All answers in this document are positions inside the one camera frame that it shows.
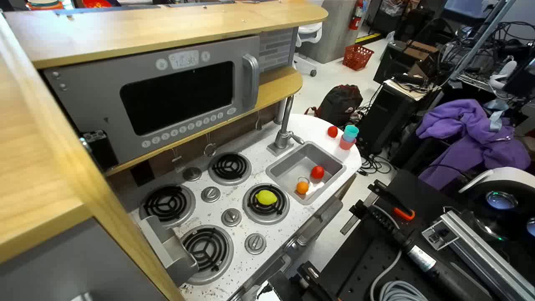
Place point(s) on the small red toy object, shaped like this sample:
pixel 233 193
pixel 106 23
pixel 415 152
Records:
pixel 333 132

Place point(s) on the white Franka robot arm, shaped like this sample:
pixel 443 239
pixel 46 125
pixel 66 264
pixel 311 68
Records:
pixel 502 178

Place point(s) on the grey round stove knob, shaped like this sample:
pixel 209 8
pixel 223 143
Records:
pixel 231 217
pixel 255 244
pixel 211 195

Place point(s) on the grey toy sink basin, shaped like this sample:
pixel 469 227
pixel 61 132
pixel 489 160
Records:
pixel 295 162

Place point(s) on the grey toy faucet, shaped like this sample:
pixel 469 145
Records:
pixel 286 127

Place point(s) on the black coil toy burner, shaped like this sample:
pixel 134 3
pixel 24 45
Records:
pixel 168 203
pixel 208 252
pixel 280 212
pixel 229 168

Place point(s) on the yellow toy lemon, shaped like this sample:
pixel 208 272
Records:
pixel 266 198

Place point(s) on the orange toy fruit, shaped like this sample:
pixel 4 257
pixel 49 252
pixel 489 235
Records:
pixel 301 188

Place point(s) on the red toy tomato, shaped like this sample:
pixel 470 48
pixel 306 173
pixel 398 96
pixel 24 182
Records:
pixel 318 173

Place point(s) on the teal and pink cup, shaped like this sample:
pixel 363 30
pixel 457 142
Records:
pixel 350 137

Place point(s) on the dark red bag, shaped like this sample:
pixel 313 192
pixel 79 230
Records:
pixel 340 106

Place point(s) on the black computer tower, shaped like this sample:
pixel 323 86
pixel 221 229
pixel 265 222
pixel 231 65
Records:
pixel 385 120

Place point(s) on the white chair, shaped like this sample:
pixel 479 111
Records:
pixel 310 35

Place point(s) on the red plastic basket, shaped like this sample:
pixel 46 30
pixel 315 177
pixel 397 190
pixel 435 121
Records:
pixel 358 58

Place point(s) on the grey bin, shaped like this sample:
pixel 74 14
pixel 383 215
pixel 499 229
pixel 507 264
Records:
pixel 335 35

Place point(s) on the red fire extinguisher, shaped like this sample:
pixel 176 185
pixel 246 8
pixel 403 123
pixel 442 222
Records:
pixel 355 19

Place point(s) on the grey toy microwave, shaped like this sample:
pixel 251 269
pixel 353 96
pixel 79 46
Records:
pixel 101 95

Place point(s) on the purple cloth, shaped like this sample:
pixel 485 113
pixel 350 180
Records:
pixel 469 128

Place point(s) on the grey toy cabinet door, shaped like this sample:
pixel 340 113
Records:
pixel 67 269

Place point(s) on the wooden desk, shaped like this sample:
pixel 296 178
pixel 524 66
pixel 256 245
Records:
pixel 34 168

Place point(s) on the grey metal pole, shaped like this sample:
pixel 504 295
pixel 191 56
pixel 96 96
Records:
pixel 482 36

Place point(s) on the aluminium profile rail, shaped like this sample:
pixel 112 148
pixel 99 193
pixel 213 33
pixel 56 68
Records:
pixel 479 252

